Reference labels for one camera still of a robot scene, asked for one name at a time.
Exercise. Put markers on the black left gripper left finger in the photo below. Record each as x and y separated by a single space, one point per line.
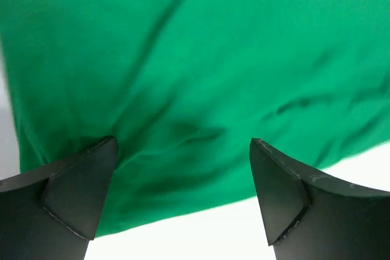
53 211

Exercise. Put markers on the green polo shirt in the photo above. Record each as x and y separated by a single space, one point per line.
184 85

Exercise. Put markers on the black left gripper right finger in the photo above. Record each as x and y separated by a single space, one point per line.
310 215

